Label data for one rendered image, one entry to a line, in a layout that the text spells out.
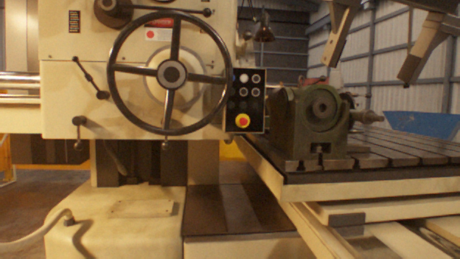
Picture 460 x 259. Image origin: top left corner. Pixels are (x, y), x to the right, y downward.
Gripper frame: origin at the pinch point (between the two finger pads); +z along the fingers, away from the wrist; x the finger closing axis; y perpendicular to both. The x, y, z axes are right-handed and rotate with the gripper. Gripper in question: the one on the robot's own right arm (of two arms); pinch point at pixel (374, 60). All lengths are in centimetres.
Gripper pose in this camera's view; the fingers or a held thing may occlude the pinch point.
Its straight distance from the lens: 40.2
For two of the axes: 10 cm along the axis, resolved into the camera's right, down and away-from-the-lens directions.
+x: 9.8, 1.5, 1.3
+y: 0.5, 4.8, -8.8
